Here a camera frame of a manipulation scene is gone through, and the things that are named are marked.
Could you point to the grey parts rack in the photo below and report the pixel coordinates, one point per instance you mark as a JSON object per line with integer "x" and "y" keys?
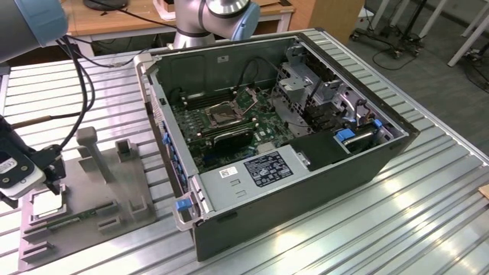
{"x": 91, "y": 200}

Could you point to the CPU socket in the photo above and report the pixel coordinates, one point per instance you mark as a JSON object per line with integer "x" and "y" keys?
{"x": 223, "y": 116}

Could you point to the black drive bay cover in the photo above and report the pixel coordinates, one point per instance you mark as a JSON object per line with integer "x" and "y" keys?
{"x": 318, "y": 151}

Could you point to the green motherboard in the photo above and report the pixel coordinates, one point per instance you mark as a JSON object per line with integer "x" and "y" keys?
{"x": 275, "y": 126}

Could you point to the grey power supply unit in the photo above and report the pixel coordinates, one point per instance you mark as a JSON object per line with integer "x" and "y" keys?
{"x": 226, "y": 189}

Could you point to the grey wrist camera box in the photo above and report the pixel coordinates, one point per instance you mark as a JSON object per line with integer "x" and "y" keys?
{"x": 19, "y": 180}

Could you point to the wooden cabinet panel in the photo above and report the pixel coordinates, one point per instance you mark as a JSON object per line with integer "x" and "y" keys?
{"x": 332, "y": 17}

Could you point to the blue disk carrier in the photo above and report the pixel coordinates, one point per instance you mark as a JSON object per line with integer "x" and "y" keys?
{"x": 346, "y": 134}

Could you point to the black open PC case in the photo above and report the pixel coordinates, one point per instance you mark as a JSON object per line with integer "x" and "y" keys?
{"x": 306, "y": 200}

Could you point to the metal disk bay cage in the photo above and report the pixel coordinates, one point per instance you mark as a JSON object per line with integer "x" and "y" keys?
{"x": 294, "y": 86}

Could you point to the black rolling stand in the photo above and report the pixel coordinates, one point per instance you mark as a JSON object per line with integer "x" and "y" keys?
{"x": 406, "y": 40}

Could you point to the white open box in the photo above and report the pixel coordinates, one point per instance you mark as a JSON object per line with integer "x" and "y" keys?
{"x": 162, "y": 14}

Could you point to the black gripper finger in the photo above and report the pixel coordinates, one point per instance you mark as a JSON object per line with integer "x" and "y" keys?
{"x": 58, "y": 172}
{"x": 10, "y": 202}

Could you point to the white table frame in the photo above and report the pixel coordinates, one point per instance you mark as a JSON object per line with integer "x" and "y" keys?
{"x": 464, "y": 46}

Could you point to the silver square CPU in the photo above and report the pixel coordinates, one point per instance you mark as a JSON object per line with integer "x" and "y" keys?
{"x": 46, "y": 206}

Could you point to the black round monitor base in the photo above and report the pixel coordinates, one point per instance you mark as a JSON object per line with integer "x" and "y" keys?
{"x": 107, "y": 3}

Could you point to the brown block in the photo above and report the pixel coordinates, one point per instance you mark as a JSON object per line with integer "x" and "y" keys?
{"x": 484, "y": 192}

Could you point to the green RAM stick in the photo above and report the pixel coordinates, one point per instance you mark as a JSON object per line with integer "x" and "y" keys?
{"x": 64, "y": 223}

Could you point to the blue case latch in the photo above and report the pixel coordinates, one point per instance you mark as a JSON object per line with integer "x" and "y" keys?
{"x": 182, "y": 204}

